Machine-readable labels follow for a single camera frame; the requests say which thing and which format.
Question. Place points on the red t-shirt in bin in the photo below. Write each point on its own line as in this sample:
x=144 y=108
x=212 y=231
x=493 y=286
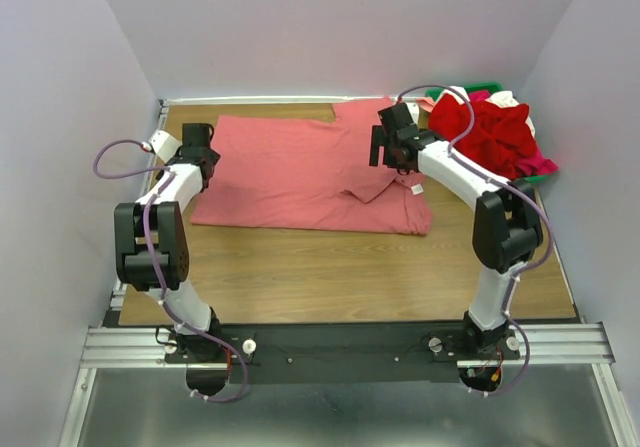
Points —
x=450 y=118

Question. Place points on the green plastic bin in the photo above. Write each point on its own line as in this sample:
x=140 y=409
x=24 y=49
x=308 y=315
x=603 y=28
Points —
x=439 y=95

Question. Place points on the salmon pink t-shirt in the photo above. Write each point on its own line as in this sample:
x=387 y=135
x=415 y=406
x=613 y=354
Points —
x=309 y=174

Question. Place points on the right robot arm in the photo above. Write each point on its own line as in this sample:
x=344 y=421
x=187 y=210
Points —
x=506 y=230

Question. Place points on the aluminium frame rail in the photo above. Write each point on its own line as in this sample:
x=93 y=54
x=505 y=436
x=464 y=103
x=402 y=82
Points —
x=556 y=394

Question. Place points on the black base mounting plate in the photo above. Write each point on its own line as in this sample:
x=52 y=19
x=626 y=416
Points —
x=342 y=353

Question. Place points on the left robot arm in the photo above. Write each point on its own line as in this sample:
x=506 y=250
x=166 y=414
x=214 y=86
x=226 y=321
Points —
x=151 y=248

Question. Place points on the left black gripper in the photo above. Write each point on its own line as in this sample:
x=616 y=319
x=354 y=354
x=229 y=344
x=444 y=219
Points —
x=214 y=156

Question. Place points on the white garment in bin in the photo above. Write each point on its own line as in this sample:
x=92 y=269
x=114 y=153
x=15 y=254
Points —
x=500 y=98

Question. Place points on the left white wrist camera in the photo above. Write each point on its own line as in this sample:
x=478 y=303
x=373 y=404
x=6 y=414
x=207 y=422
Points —
x=161 y=144

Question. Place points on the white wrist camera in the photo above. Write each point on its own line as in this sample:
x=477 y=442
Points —
x=413 y=109
x=161 y=144

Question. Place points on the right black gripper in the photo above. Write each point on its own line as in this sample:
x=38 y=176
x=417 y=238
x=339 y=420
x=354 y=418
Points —
x=378 y=140

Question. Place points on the light pink garment in bin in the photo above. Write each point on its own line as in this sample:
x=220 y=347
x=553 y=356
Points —
x=426 y=104

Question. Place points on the magenta garment in bin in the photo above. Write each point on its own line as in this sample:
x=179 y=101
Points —
x=512 y=131

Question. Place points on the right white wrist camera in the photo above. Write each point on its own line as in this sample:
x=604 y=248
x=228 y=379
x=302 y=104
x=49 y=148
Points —
x=413 y=109

